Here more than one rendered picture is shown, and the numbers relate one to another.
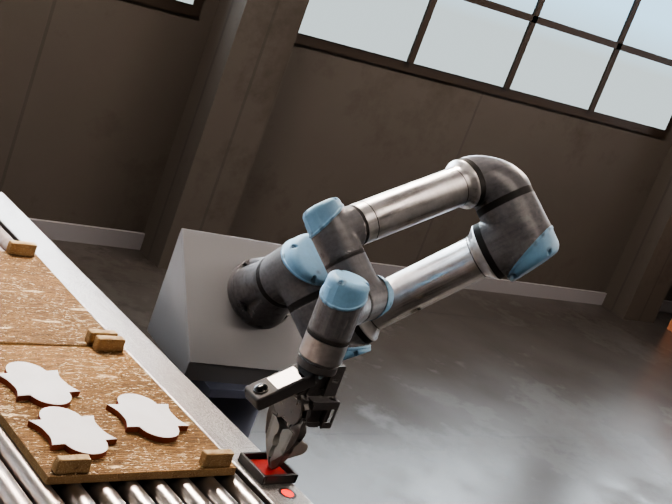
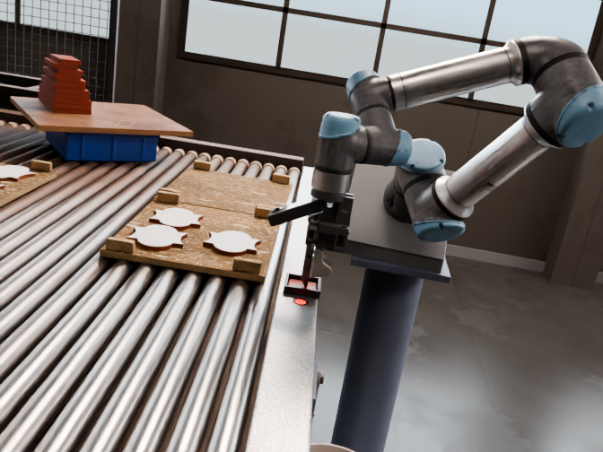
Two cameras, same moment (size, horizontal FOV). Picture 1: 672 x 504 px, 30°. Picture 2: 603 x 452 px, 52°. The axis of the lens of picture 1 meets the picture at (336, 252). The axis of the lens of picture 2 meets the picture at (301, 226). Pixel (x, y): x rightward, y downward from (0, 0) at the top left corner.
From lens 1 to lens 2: 1.44 m
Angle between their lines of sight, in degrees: 42
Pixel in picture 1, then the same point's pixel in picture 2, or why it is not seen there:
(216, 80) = (585, 160)
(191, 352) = not seen: hidden behind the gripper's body
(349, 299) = (331, 127)
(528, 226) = (568, 84)
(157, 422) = (232, 244)
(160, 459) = (205, 260)
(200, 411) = (299, 255)
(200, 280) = (362, 186)
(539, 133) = not seen: outside the picture
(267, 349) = (407, 237)
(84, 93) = not seen: hidden behind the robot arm
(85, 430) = (166, 237)
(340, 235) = (362, 94)
